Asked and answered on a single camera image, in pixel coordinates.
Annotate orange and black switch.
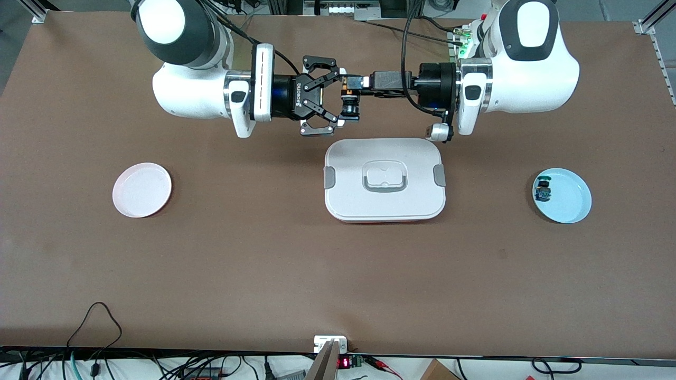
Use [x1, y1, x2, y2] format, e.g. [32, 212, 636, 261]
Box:
[340, 75, 365, 123]

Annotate white lunch box grey clips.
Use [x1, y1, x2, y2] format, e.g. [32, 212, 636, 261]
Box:
[323, 138, 447, 223]

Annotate brown cardboard box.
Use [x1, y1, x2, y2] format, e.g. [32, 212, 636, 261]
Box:
[420, 359, 461, 380]

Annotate white connector device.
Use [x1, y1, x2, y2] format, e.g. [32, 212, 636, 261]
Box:
[304, 0, 381, 21]

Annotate light blue round plate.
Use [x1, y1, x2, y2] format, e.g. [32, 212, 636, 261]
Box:
[532, 168, 593, 224]

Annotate white plate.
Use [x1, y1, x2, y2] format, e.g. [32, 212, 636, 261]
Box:
[112, 162, 173, 219]

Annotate perforated metal strip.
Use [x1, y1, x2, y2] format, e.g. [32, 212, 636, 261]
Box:
[653, 33, 676, 109]

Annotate grey aluminium bar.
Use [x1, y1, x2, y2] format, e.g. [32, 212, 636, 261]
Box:
[304, 340, 341, 380]

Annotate red clip lead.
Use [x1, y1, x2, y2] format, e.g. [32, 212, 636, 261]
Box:
[367, 356, 403, 380]

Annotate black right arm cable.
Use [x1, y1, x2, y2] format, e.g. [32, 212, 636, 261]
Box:
[203, 0, 303, 74]

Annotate black cable on table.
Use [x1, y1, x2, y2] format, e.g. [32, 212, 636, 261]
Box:
[363, 18, 408, 33]

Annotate blue and black switch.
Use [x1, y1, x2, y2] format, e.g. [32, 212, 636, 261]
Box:
[533, 178, 553, 204]

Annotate aluminium frame profile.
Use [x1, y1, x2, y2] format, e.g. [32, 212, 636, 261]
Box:
[633, 0, 676, 36]
[18, 0, 59, 24]

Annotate black looped thin cable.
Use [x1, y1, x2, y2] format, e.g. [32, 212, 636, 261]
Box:
[66, 302, 123, 365]

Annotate black coiled cable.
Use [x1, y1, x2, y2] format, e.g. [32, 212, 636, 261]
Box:
[531, 358, 583, 375]

